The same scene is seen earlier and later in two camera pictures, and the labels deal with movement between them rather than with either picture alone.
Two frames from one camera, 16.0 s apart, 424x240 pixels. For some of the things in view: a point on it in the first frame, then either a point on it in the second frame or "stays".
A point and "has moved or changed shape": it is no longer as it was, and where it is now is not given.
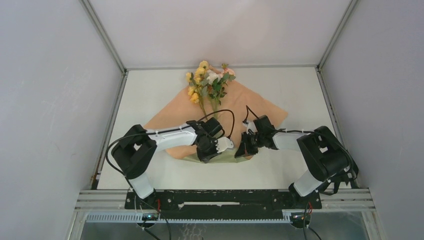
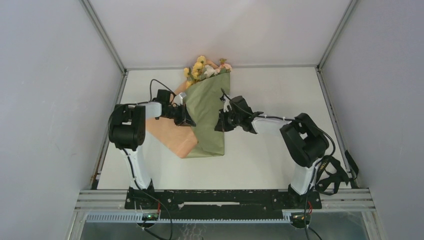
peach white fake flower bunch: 216,81 to 210,71
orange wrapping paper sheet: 235,109 has moved or changed shape
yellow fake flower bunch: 198,85 has moved or changed shape
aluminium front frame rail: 341,199 stays
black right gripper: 245,148 to 222,124
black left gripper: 204,158 to 184,119
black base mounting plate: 224,201 stays
